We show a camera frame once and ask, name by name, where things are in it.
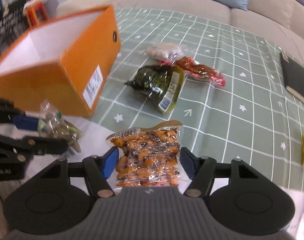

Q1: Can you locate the clear packet of brown nuts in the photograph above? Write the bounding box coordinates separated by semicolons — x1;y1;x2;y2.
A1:
38;100;83;157

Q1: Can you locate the orange glazed nuts packet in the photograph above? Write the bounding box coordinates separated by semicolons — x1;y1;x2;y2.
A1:
106;120;182;188

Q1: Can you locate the orange cardboard box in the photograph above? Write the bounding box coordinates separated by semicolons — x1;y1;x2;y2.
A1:
0;5;121;118

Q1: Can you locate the green checked tablecloth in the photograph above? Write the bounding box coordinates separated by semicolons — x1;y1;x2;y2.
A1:
92;8;304;191

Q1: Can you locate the dark green snack packet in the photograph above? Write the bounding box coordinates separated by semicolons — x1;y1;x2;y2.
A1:
125;64;185;114

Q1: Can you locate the red snack packet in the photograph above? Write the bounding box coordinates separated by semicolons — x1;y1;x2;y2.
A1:
157;56;226;87

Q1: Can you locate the red toy booth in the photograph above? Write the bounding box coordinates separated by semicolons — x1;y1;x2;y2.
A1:
23;0;49;27

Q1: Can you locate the clear bag of pale nuts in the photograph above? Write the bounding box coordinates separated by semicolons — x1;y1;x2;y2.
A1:
144;42;189;61

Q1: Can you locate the black notebook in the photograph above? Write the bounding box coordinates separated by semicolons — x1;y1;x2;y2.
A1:
279;53;304;103

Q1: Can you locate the beige fabric sofa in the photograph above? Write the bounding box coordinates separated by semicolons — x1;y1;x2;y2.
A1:
57;0;304;63

